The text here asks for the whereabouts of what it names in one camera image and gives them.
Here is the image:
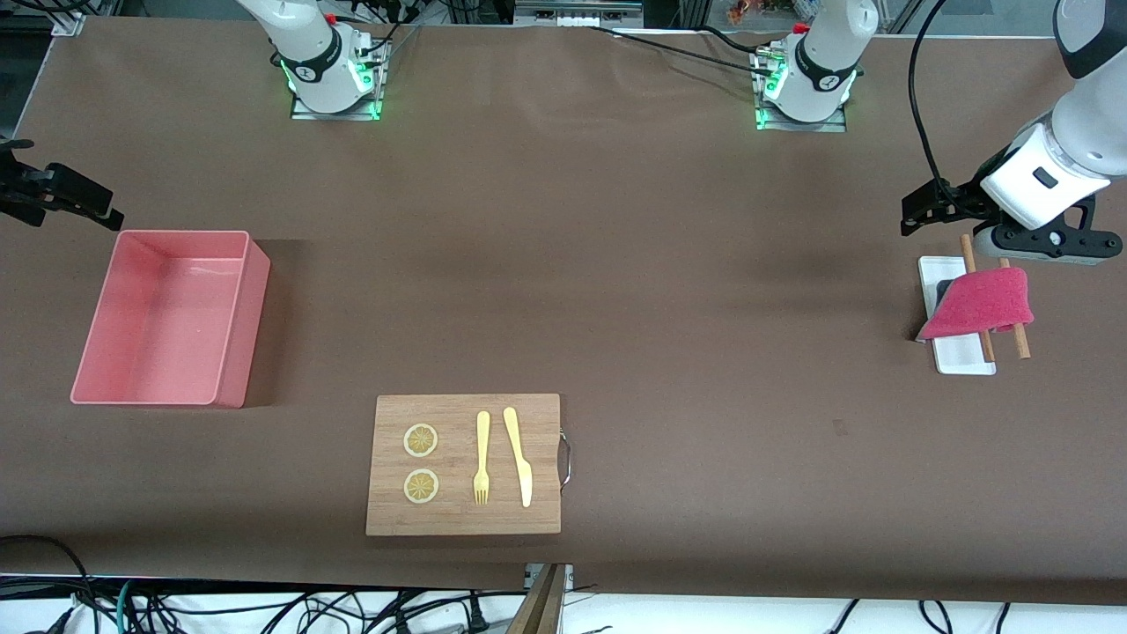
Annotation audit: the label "aluminium frame rail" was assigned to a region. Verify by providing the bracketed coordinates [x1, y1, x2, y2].
[514, 0, 645, 28]

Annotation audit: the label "tangled black floor cables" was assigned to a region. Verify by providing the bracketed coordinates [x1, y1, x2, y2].
[132, 585, 494, 634]

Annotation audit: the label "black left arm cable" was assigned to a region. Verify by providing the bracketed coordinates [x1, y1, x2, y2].
[907, 0, 980, 209]

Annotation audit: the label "wooden cutting board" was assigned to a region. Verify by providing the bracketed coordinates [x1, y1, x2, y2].
[365, 393, 563, 537]

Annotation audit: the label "yellow plastic fork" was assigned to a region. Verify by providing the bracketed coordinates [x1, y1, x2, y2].
[473, 410, 491, 506]

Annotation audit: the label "pink plastic bin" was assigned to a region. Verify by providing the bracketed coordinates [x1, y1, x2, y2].
[70, 230, 272, 409]

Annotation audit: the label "long black table cable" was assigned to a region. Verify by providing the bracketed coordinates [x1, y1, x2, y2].
[586, 24, 781, 82]

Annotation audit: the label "brown table cover sheet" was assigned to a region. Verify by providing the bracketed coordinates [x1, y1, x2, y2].
[0, 16, 1127, 608]

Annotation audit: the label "wooden beam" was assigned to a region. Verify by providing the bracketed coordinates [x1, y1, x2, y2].
[505, 564, 566, 634]

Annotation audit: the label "white rectangular tray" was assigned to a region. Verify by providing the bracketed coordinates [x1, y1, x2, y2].
[917, 255, 998, 377]

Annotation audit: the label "red cloth with gray back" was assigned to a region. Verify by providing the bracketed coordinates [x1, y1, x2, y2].
[916, 267, 1036, 343]

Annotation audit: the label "yellow plastic knife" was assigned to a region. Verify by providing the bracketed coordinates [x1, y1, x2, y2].
[503, 406, 534, 509]

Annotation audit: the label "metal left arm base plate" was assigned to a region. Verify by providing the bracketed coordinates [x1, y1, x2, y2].
[755, 46, 849, 134]

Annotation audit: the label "black looped floor cable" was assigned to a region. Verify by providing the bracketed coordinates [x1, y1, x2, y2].
[0, 534, 94, 617]

